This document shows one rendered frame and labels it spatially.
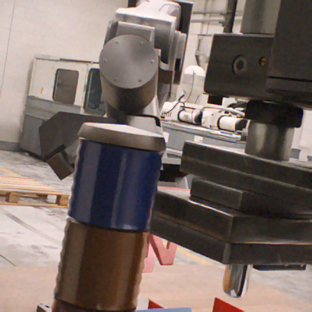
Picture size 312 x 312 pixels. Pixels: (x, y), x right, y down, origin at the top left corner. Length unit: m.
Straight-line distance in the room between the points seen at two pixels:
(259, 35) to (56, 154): 0.24
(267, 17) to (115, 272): 0.31
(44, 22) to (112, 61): 11.68
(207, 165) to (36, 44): 11.74
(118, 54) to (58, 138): 0.10
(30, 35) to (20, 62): 0.49
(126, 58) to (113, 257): 0.40
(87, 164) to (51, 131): 0.39
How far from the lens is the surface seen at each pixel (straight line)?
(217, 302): 1.00
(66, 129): 0.68
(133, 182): 0.30
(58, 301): 0.31
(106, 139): 0.29
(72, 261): 0.30
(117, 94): 0.68
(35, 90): 11.96
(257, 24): 0.56
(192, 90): 8.71
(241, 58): 0.56
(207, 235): 0.52
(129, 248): 0.30
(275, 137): 0.57
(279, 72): 0.50
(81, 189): 0.30
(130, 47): 0.69
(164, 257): 0.70
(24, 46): 12.21
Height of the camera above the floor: 1.21
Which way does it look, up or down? 4 degrees down
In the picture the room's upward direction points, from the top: 10 degrees clockwise
